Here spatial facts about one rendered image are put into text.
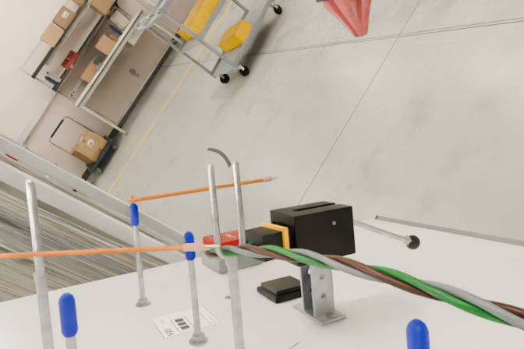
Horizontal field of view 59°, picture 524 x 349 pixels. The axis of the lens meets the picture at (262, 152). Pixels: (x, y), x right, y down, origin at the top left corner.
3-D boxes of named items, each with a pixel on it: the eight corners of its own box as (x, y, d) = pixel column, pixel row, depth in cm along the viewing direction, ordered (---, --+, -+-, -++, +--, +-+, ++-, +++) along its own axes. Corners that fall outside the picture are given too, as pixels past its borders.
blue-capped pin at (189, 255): (210, 342, 36) (200, 231, 35) (192, 347, 35) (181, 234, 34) (204, 335, 37) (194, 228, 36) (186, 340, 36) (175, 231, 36)
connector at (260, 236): (313, 249, 37) (310, 224, 37) (261, 262, 35) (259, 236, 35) (291, 243, 40) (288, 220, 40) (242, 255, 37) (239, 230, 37)
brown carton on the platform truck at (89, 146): (99, 144, 782) (81, 133, 767) (108, 140, 736) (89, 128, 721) (87, 165, 768) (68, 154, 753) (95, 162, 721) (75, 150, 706)
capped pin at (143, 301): (154, 303, 45) (143, 193, 44) (141, 308, 44) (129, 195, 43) (145, 300, 46) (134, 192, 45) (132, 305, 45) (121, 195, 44)
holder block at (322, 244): (356, 253, 38) (352, 206, 38) (298, 267, 36) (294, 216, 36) (327, 244, 42) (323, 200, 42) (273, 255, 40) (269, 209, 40)
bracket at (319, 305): (346, 318, 38) (341, 257, 38) (322, 326, 37) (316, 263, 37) (316, 301, 42) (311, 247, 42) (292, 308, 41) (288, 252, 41)
